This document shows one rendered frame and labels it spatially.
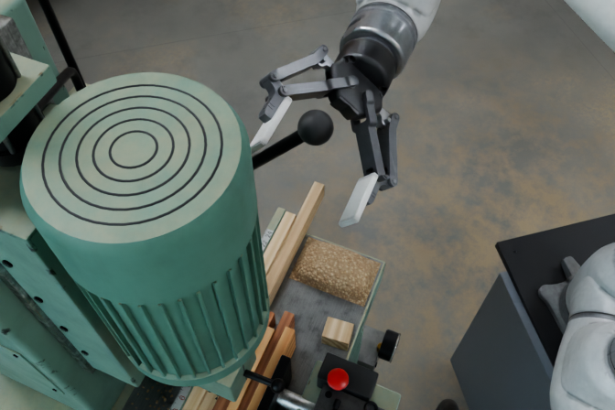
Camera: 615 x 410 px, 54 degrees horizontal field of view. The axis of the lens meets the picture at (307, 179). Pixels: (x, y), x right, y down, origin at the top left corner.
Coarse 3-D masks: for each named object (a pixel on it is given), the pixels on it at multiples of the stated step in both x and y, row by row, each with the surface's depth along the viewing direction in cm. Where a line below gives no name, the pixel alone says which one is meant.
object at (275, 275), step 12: (312, 192) 112; (312, 204) 110; (300, 216) 109; (312, 216) 112; (300, 228) 107; (288, 240) 106; (300, 240) 109; (288, 252) 105; (276, 264) 103; (288, 264) 106; (276, 276) 102; (276, 288) 103; (216, 396) 90
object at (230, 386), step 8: (248, 360) 83; (240, 368) 80; (248, 368) 84; (232, 376) 79; (240, 376) 81; (208, 384) 82; (216, 384) 80; (224, 384) 79; (232, 384) 79; (240, 384) 83; (216, 392) 83; (224, 392) 81; (232, 392) 80; (240, 392) 84; (232, 400) 83
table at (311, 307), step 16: (304, 240) 111; (320, 240) 111; (368, 256) 109; (288, 272) 107; (288, 288) 105; (304, 288) 105; (272, 304) 103; (288, 304) 103; (304, 304) 103; (320, 304) 103; (336, 304) 103; (352, 304) 103; (368, 304) 103; (304, 320) 102; (320, 320) 102; (352, 320) 102; (304, 336) 100; (320, 336) 100; (352, 336) 100; (304, 352) 98; (320, 352) 98; (336, 352) 98; (352, 352) 103; (304, 368) 97; (304, 384) 95
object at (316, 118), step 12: (300, 120) 57; (312, 120) 57; (324, 120) 57; (300, 132) 57; (312, 132) 57; (324, 132) 57; (276, 144) 63; (288, 144) 61; (300, 144) 60; (312, 144) 58; (252, 156) 67; (264, 156) 64; (276, 156) 64
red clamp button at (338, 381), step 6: (330, 372) 84; (336, 372) 84; (342, 372) 84; (330, 378) 84; (336, 378) 84; (342, 378) 84; (348, 378) 84; (330, 384) 83; (336, 384) 83; (342, 384) 83; (336, 390) 83
